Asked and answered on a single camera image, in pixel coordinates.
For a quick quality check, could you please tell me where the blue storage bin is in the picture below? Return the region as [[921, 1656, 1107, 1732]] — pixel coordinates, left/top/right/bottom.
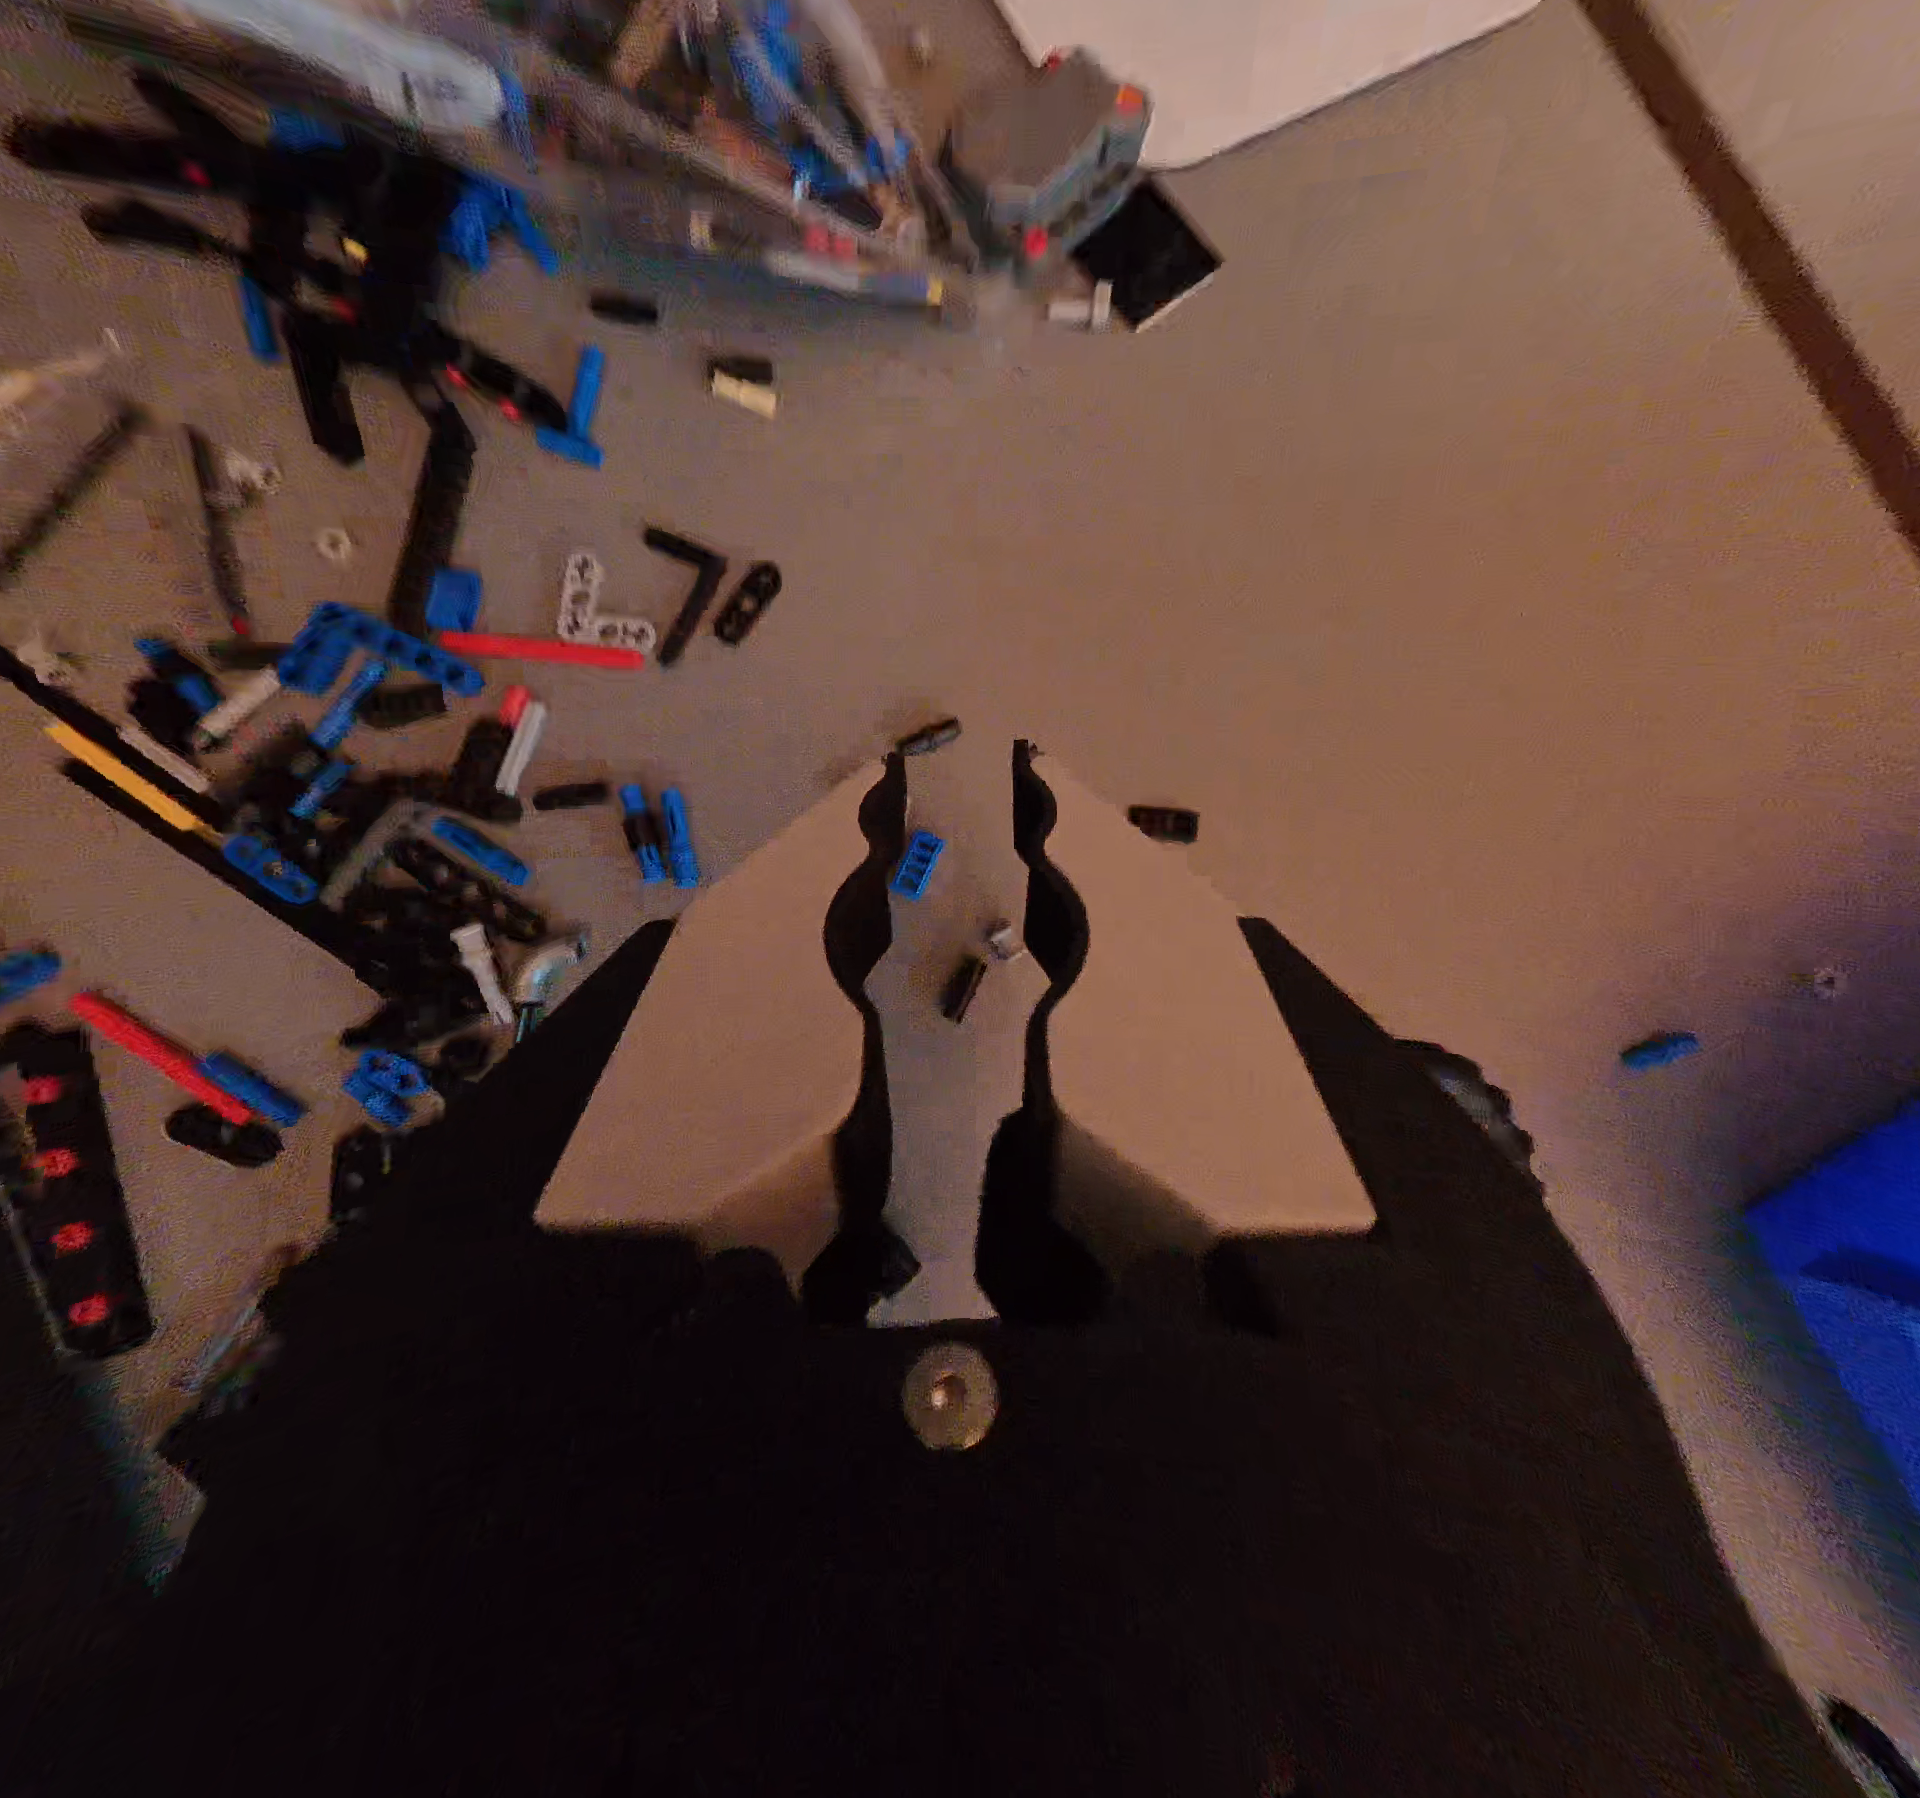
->
[[1744, 1098, 1920, 1446]]

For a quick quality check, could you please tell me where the yellow toy beam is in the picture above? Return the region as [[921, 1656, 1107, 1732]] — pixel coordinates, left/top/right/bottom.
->
[[41, 721, 236, 846]]

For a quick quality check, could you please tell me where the black studded toy plate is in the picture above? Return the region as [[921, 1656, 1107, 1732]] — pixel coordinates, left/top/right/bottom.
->
[[1070, 174, 1228, 334]]

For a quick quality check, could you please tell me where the grey toy motor block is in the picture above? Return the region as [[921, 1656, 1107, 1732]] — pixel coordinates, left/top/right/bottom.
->
[[943, 50, 1158, 270]]

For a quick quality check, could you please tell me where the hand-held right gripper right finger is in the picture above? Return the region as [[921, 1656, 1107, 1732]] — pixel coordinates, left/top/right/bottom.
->
[[986, 744, 1381, 1327]]

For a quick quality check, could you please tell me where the black toy wheel blue rim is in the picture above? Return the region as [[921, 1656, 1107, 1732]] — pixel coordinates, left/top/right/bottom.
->
[[1431, 1046, 1545, 1178]]

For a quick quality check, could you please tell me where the grey desk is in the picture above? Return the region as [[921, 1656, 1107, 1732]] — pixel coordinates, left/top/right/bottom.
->
[[0, 0, 1920, 1741]]

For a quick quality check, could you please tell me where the clear plastic bag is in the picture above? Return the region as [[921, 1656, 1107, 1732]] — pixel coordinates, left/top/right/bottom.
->
[[0, 0, 982, 320]]

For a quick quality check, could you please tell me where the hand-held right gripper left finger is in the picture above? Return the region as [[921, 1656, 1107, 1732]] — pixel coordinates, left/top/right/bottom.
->
[[536, 754, 911, 1318]]

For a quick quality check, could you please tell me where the pile of toy building pieces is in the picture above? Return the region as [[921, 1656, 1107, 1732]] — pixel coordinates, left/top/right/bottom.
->
[[0, 89, 1711, 1380]]

